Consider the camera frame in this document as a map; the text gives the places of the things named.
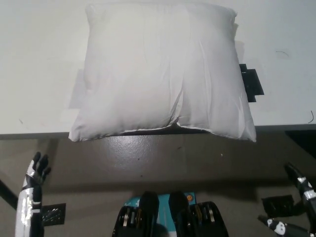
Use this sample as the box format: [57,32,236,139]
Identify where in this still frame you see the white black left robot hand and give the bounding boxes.
[14,151,52,237]

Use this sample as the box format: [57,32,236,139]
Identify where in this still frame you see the black metal bar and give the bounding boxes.
[0,179,20,211]

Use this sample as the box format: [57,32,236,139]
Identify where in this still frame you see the white square pillow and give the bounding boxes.
[68,2,257,143]

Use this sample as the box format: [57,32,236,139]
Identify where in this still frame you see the black robot legs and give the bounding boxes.
[111,191,229,237]

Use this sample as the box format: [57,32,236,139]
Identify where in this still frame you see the black tape patch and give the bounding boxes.
[238,63,265,103]

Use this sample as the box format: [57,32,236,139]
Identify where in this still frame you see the clear plastic sheet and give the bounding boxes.
[67,69,87,110]

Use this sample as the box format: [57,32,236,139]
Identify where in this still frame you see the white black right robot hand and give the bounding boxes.
[257,161,316,237]

